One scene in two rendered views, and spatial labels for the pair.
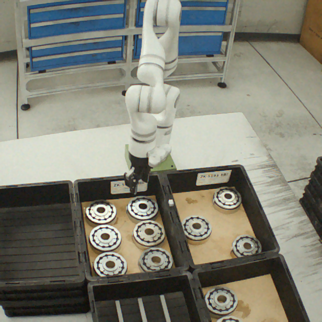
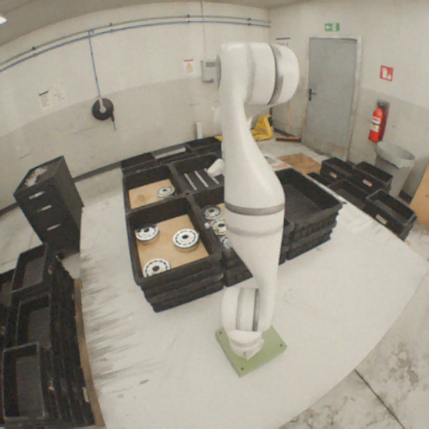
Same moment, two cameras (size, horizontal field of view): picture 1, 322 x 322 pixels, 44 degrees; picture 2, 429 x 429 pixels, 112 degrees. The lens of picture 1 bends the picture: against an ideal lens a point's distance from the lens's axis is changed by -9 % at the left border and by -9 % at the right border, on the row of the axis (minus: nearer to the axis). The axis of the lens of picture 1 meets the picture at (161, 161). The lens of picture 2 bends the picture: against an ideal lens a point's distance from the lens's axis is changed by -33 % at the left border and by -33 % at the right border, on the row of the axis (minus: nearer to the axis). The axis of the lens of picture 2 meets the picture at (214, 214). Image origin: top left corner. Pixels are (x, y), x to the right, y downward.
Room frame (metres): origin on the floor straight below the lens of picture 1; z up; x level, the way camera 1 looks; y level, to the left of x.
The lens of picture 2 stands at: (1.51, -0.04, 1.46)
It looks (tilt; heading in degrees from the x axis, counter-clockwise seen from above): 38 degrees down; 177
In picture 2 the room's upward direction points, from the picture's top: 5 degrees counter-clockwise
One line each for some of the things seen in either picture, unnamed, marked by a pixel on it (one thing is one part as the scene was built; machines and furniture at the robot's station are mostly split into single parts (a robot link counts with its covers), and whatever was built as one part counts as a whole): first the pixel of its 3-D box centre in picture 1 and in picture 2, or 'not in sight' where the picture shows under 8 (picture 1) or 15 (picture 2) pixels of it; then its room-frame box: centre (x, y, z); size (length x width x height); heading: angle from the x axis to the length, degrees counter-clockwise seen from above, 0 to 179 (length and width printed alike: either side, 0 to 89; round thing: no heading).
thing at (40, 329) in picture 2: not in sight; (48, 336); (1.11, -1.17, 0.31); 0.40 x 0.30 x 0.34; 21
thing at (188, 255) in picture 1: (219, 213); (166, 232); (0.89, -0.21, 0.92); 0.40 x 0.30 x 0.02; 17
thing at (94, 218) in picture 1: (101, 211); not in sight; (0.89, 0.18, 0.86); 0.10 x 0.10 x 0.01
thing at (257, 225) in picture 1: (216, 223); (168, 242); (0.89, -0.21, 0.87); 0.40 x 0.30 x 0.11; 17
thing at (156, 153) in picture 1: (148, 142); (228, 163); (0.90, 0.04, 1.17); 0.11 x 0.09 x 0.06; 61
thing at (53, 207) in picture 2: not in sight; (57, 209); (-0.17, -1.60, 0.45); 0.60 x 0.45 x 0.90; 21
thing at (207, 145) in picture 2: not in sight; (204, 159); (-1.00, 0.01, 0.37); 0.40 x 0.30 x 0.45; 111
